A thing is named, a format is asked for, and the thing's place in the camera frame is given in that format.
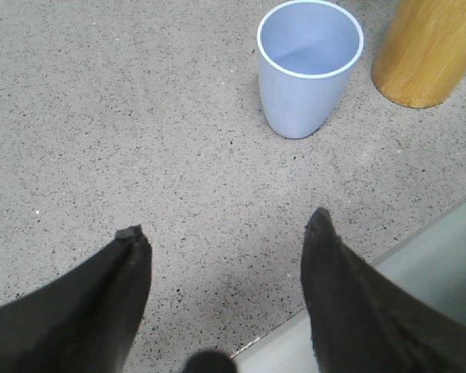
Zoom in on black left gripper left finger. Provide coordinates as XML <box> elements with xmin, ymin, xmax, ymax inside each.
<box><xmin>0</xmin><ymin>225</ymin><xmax>152</xmax><ymax>372</ymax></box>

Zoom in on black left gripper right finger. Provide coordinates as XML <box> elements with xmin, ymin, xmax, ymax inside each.
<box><xmin>301</xmin><ymin>207</ymin><xmax>466</xmax><ymax>372</ymax></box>

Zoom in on light blue plastic cup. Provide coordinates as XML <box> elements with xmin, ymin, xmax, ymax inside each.
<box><xmin>256</xmin><ymin>1</ymin><xmax>364</xmax><ymax>139</ymax></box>

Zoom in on bamboo cylindrical holder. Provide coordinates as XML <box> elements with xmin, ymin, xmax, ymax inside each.
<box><xmin>371</xmin><ymin>1</ymin><xmax>466</xmax><ymax>108</ymax></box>

